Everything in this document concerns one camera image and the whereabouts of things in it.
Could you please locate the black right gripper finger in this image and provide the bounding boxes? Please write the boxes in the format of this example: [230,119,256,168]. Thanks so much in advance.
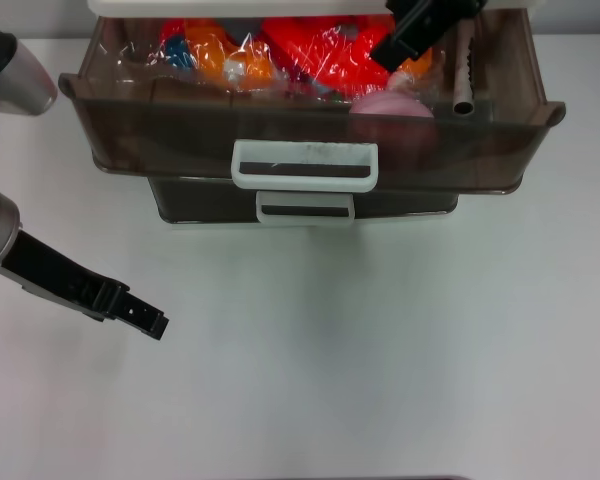
[369,31,430,70]

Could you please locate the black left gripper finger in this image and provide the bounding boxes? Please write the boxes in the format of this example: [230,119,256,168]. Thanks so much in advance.
[115,291,170,342]

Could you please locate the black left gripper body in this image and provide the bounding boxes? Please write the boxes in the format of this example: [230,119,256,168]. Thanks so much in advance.
[0,229,132,324]

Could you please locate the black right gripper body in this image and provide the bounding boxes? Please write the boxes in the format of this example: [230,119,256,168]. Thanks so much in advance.
[384,0,488,52]

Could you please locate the pink peach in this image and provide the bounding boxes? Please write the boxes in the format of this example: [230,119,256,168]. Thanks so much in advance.
[348,89,440,174]

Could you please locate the dark plastic drawer cabinet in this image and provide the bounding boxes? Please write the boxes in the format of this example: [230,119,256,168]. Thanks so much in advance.
[86,0,540,229]

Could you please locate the white marker pen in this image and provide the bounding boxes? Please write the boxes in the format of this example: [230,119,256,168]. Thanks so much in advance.
[451,18,477,118]

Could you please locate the plastic bag of colourful toys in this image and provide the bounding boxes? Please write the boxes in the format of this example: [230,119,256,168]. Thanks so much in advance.
[111,14,444,105]

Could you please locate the small-handled brown translucent drawer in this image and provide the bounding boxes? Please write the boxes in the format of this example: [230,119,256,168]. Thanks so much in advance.
[148,174,461,225]

